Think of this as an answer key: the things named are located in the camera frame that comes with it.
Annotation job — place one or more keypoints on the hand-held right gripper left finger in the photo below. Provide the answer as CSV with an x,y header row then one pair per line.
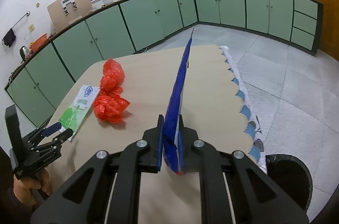
x,y
160,155

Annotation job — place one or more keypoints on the person's left forearm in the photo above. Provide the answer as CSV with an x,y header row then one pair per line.
x,y
16,210

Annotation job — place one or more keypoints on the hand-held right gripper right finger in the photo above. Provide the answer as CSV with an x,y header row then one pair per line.
x,y
190,157

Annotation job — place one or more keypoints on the brown board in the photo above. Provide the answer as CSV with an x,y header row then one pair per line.
x,y
84,1

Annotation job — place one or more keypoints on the green lower kitchen cabinets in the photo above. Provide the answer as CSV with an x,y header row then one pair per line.
x,y
106,30

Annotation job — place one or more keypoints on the dark towel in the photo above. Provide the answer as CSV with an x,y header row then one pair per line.
x,y
9,38

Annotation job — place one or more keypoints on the orange basin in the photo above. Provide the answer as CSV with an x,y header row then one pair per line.
x,y
39,43

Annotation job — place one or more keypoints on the white and green plastic bag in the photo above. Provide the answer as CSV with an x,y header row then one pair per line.
x,y
79,107

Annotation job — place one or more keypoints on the black trash bin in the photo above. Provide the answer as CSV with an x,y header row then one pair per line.
x,y
288,176

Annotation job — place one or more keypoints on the wooden door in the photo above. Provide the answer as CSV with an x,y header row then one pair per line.
x,y
327,1

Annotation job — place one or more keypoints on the white and blue patterned cloth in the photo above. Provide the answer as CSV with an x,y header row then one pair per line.
x,y
247,104

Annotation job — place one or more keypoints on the blue white red packet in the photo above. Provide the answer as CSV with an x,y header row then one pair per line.
x,y
174,107

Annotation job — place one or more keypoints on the red plastic bag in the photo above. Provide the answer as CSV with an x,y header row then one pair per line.
x,y
111,104

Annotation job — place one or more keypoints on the beige tablecloth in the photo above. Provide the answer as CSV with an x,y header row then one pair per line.
x,y
206,86

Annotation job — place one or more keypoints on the metal towel rail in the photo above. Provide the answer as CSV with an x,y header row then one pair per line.
x,y
21,19

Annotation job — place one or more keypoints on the metal kettle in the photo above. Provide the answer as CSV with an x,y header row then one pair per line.
x,y
24,52

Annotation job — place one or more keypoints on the person's left hand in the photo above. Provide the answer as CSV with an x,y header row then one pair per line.
x,y
23,189

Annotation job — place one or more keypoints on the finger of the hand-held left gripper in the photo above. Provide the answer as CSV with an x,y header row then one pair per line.
x,y
51,128
62,136

